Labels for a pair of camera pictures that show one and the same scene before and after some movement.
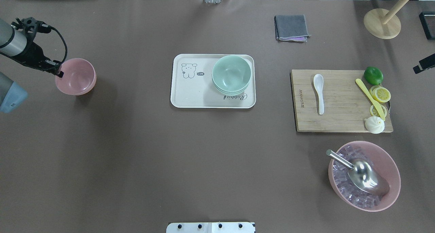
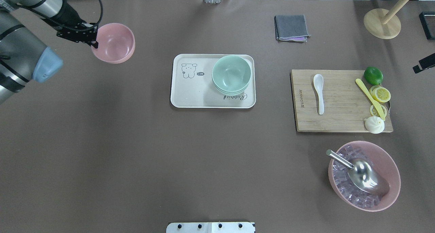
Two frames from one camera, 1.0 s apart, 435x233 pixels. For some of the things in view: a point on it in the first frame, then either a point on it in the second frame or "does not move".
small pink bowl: x=79 y=77 -> x=116 y=43
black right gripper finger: x=425 y=64 does not move
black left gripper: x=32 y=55 -> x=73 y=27
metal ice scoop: x=364 y=175 does not move
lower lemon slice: x=374 y=113 does not move
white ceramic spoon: x=318 y=81 does not move
